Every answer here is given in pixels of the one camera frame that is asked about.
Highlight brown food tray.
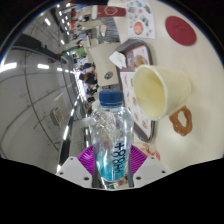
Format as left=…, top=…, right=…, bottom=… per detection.
left=114, top=39, right=157, bottom=143

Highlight clear blue-capped water bottle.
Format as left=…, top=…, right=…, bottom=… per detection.
left=89, top=89, right=135, bottom=184

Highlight crumpled food wrapper bag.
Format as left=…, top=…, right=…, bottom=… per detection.
left=133, top=141, right=161, bottom=161

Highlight ceiling air conditioner unit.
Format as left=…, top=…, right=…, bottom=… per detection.
left=49, top=106, right=65, bottom=127

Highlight white paper napkin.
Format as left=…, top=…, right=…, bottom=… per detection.
left=108, top=50, right=128, bottom=70

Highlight red paper cup with lid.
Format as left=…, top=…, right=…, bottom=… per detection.
left=90, top=4, right=128, bottom=19

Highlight flat round red coaster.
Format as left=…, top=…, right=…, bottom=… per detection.
left=164, top=15, right=198, bottom=47

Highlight colourful printed paper flyer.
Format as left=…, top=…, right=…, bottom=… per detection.
left=126, top=0, right=157, bottom=40

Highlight beige chair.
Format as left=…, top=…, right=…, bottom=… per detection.
left=87, top=42, right=122, bottom=88

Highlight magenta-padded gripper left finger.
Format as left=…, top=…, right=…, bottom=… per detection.
left=55, top=144, right=98, bottom=188

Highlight cream mug with brown handle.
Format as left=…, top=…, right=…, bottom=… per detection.
left=133, top=64, right=194, bottom=137

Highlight ceiling lights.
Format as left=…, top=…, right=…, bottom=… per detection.
left=0, top=3, right=88, bottom=168

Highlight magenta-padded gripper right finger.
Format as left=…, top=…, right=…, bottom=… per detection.
left=128, top=143, right=168, bottom=188

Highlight person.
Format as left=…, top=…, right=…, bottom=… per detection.
left=81, top=70, right=99, bottom=87

